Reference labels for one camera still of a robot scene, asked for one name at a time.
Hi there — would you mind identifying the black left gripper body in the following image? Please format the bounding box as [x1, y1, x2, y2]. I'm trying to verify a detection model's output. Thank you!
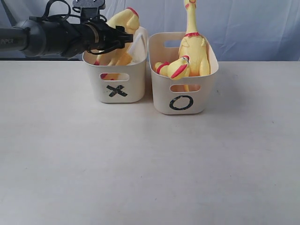
[90, 22, 124, 51]

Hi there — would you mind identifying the headless yellow chicken body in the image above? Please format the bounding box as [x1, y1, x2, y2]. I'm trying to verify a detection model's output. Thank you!
[94, 7, 140, 66]

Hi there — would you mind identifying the detached chicken head with tube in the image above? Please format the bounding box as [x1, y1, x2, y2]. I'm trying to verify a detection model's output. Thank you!
[116, 33, 144, 66]

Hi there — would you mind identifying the yellow rubber chicken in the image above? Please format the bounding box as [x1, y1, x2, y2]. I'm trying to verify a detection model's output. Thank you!
[179, 0, 210, 76]
[154, 55, 190, 80]

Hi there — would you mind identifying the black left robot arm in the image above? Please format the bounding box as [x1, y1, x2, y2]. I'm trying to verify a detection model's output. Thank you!
[0, 20, 133, 59]

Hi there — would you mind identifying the cream bin marked X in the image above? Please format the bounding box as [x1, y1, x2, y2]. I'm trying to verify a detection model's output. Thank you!
[82, 27, 148, 103]

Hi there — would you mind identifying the cream bin marked O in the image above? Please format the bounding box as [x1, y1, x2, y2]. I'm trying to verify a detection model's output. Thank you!
[148, 32, 219, 115]

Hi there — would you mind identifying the white backdrop curtain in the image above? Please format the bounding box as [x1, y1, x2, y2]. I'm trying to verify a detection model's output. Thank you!
[0, 0, 300, 62]

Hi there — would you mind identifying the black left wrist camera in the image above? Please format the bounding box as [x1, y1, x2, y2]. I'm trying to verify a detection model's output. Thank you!
[72, 0, 105, 18]

